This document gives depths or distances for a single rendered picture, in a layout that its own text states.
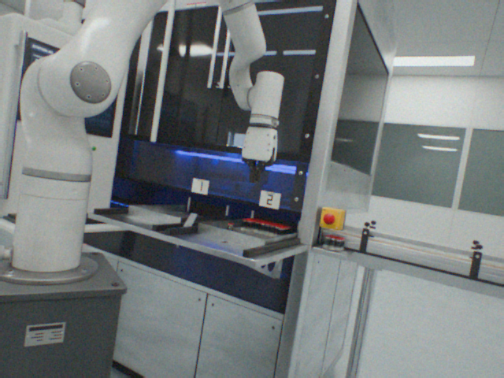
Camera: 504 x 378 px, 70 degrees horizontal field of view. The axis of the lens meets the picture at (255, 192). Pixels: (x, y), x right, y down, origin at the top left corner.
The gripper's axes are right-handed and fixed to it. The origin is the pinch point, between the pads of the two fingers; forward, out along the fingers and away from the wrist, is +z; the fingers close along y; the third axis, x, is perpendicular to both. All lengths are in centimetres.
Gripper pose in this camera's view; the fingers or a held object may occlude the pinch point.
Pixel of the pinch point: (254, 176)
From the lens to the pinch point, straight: 111.3
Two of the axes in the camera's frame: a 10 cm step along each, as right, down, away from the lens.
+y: -8.7, -1.6, 4.6
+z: -1.6, 9.9, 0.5
